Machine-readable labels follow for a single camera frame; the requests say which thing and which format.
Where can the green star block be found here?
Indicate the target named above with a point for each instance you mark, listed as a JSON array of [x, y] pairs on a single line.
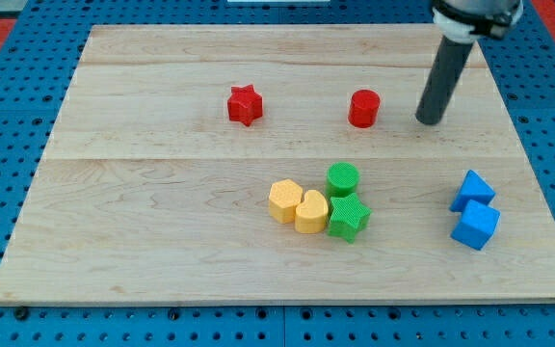
[[349, 216]]

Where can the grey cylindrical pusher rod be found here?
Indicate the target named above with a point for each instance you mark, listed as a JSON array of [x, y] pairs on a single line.
[[449, 63]]

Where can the red cylinder block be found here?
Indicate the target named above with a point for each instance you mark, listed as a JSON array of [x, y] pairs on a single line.
[[364, 108]]

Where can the wooden board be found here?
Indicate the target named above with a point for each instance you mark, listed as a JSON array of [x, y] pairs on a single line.
[[147, 195]]

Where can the red star block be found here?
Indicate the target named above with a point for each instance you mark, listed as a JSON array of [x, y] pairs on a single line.
[[244, 105]]

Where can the yellow hexagon block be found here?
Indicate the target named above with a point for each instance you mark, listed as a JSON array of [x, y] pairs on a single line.
[[284, 197]]

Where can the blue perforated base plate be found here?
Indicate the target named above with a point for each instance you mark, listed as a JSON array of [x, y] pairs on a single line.
[[40, 44]]

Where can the blue triangle block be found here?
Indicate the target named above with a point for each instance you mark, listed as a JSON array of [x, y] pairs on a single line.
[[473, 187]]

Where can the green cylinder block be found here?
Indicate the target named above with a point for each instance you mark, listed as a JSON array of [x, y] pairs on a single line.
[[342, 179]]

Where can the yellow heart block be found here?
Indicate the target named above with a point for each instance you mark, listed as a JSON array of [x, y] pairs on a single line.
[[312, 213]]

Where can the blue cube block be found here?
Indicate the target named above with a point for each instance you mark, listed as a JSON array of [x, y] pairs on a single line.
[[476, 226]]

